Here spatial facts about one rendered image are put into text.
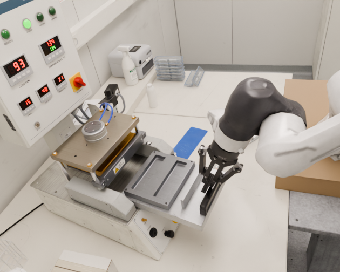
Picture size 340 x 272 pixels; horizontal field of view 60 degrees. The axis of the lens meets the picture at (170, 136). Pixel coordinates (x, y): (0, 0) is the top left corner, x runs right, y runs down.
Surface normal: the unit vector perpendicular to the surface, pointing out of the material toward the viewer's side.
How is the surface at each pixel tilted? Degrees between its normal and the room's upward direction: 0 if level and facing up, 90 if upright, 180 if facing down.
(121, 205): 41
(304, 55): 90
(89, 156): 0
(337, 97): 78
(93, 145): 0
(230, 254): 0
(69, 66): 90
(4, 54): 90
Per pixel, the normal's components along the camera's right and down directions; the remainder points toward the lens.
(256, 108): -0.06, 0.65
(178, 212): -0.14, -0.76
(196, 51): -0.30, 0.65
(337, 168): -0.30, -0.16
